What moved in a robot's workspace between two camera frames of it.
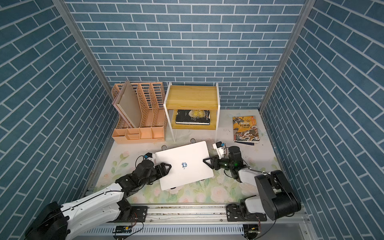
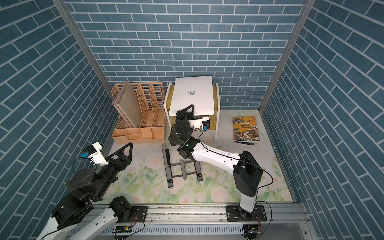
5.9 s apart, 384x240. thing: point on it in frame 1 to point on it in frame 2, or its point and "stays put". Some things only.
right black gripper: (215, 162) to (186, 116)
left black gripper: (164, 172) to (124, 161)
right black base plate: (236, 212) stays put
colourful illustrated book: (245, 128) stays put
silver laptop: (187, 163) to (197, 91)
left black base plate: (138, 214) stays put
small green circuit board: (123, 229) stays put
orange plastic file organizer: (151, 98) stays put
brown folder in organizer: (127, 101) stays put
